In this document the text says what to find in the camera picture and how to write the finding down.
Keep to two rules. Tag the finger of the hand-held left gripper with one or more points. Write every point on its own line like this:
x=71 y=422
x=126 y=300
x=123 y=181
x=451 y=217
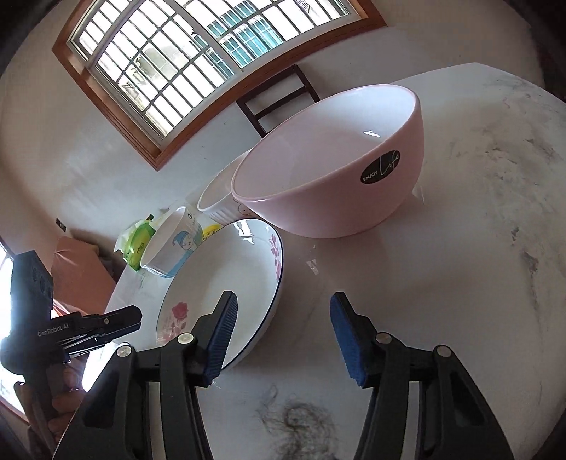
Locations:
x=117 y=320
x=86 y=344

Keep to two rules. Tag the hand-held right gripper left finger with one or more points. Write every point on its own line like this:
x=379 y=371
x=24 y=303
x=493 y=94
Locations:
x=223 y=337

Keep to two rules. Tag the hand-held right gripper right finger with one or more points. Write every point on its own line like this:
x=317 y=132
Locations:
x=345 y=341

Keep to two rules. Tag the white floral plate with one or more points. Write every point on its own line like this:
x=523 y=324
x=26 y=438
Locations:
x=230 y=270

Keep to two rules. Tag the white cartoon print bowl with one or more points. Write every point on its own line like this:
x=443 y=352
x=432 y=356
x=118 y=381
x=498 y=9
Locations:
x=177 y=241

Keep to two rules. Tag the white ribbed bowl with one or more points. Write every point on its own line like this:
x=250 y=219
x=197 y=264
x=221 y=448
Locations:
x=221 y=194

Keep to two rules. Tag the large pink bowl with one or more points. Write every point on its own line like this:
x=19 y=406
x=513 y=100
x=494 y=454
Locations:
x=309 y=177

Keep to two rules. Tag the person's left hand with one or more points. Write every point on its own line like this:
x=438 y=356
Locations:
x=66 y=393

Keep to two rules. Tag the wooden framed window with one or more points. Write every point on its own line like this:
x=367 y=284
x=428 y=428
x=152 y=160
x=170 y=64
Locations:
x=177 y=66
x=4 y=265

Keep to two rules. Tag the orange covered furniture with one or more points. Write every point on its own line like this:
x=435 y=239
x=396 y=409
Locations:
x=82 y=274

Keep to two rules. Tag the green tissue pack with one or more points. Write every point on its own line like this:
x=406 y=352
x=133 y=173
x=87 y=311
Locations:
x=137 y=245

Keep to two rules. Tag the clump of hair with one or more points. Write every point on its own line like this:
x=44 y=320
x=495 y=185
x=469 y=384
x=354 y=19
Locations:
x=300 y=424

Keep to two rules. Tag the round yellow warning sticker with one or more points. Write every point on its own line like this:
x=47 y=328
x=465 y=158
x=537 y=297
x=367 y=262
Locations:
x=212 y=229

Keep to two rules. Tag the dark wooden chair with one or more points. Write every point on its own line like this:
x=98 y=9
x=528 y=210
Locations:
x=265 y=95

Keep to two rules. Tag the wall socket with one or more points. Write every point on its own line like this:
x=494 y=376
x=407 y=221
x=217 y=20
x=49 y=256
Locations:
x=60 y=224

